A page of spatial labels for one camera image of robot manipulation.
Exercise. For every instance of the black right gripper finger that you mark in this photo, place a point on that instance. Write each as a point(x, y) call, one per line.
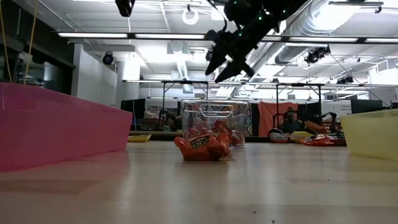
point(219, 56)
point(239, 68)

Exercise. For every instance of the red candy pack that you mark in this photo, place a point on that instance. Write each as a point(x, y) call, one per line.
point(320, 140)
point(237, 137)
point(221, 128)
point(197, 130)

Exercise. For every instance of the silver candy wrapper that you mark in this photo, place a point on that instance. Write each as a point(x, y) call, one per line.
point(278, 137)

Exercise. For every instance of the orange peanut butter cup pack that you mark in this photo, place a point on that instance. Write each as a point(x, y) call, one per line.
point(202, 148)

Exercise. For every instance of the yellow sour candy pack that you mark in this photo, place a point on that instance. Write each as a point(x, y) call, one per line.
point(140, 137)
point(300, 135)

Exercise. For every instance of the background black robot arm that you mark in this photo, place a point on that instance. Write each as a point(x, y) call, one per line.
point(330, 119)
point(168, 121)

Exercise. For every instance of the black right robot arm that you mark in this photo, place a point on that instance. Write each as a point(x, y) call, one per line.
point(248, 9)

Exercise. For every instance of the black ceiling spot lamp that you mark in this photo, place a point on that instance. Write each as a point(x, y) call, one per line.
point(317, 54)
point(345, 80)
point(209, 56)
point(108, 58)

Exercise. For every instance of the ceiling strip light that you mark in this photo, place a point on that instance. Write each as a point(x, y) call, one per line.
point(273, 38)
point(381, 40)
point(92, 35)
point(169, 36)
point(323, 39)

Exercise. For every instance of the clear plastic bin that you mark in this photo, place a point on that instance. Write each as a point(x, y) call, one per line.
point(214, 109)

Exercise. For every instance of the orange curtain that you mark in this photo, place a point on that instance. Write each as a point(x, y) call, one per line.
point(267, 115)

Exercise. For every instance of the person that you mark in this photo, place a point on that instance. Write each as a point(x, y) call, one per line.
point(290, 119)

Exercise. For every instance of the black ceiling track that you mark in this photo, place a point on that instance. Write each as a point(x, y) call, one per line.
point(356, 3)

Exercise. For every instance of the pink plastic bin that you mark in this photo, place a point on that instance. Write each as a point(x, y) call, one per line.
point(62, 124)

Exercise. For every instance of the yellow plastic bin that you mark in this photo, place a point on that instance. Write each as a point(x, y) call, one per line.
point(373, 133)

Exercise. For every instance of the silver air duct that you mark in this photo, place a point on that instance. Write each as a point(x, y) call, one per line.
point(289, 54)

